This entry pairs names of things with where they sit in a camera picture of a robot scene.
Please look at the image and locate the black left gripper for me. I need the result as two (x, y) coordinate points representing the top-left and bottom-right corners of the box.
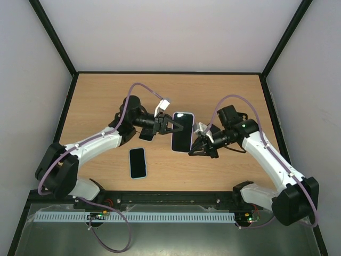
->
(132, 113), (184, 136)

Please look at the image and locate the phone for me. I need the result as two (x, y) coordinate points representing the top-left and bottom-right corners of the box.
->
(139, 128), (155, 141)
(129, 148), (147, 179)
(171, 112), (194, 153)

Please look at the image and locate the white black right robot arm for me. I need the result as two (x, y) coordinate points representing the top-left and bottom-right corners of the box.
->
(189, 105), (319, 226)

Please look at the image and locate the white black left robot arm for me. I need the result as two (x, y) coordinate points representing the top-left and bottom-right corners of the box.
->
(35, 95), (183, 201)

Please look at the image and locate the phone in dark case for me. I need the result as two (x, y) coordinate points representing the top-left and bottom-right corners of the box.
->
(139, 128), (155, 141)

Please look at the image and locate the phone in light blue case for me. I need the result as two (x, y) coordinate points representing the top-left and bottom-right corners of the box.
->
(129, 148), (147, 179)

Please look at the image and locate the metal tray sheet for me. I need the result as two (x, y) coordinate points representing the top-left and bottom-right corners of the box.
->
(15, 204), (320, 255)

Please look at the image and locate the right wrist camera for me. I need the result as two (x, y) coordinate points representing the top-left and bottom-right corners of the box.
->
(193, 122), (214, 143)

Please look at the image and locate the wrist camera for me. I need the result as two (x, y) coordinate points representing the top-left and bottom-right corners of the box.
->
(193, 122), (214, 143)
(154, 98), (171, 117)

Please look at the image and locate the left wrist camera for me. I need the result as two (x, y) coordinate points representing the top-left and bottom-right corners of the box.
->
(154, 98), (171, 117)

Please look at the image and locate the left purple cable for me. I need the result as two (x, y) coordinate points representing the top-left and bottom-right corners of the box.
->
(37, 83), (163, 253)

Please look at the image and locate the purple cable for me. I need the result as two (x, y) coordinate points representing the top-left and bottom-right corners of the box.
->
(37, 83), (163, 253)
(204, 94), (320, 230)

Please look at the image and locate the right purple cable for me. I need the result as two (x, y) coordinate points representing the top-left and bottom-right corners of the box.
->
(204, 94), (320, 230)

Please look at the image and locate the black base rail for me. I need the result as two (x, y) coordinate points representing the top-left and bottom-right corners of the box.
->
(91, 190), (262, 212)

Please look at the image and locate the white slotted cable duct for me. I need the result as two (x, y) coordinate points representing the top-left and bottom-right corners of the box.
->
(33, 212), (235, 223)

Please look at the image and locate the black enclosure frame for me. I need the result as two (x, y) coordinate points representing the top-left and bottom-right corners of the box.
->
(7, 1), (312, 255)

